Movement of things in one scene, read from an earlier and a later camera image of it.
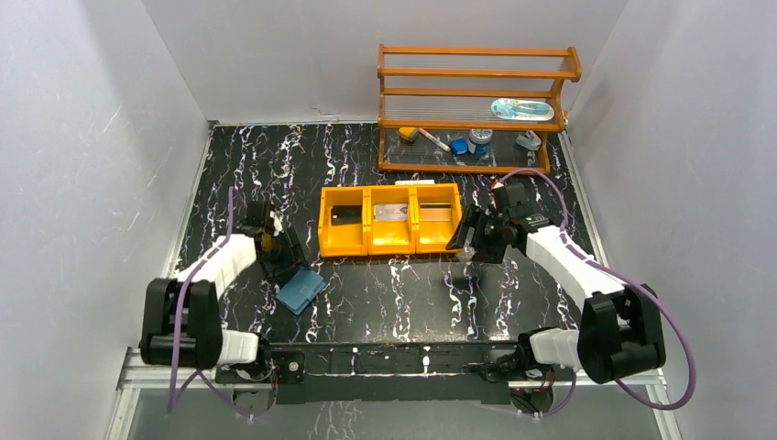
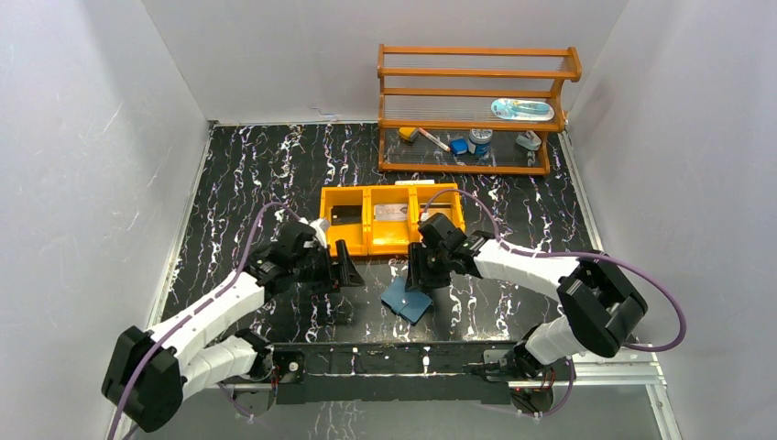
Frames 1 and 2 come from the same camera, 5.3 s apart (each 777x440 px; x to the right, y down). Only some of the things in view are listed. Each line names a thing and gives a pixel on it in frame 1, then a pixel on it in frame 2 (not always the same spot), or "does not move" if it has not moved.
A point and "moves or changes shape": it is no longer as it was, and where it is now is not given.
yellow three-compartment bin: [395, 219] does not move
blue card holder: [302, 288] moves or changes shape
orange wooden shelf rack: [468, 109] does not move
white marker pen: [433, 138] does not move
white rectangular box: [415, 181] does not move
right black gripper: [476, 216] → [416, 263]
